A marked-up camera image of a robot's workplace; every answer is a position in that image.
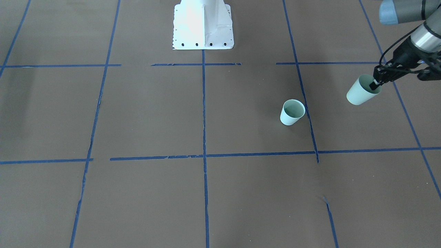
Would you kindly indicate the mint green cup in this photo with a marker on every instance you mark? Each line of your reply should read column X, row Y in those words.
column 292, row 111
column 360, row 92

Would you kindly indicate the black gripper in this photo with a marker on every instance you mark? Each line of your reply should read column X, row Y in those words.
column 403, row 53

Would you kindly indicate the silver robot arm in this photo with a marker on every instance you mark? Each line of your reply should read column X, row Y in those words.
column 427, row 35

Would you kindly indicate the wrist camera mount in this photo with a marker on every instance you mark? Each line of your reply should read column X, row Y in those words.
column 433, row 70

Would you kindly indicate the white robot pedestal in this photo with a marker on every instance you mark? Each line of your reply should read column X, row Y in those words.
column 202, row 24

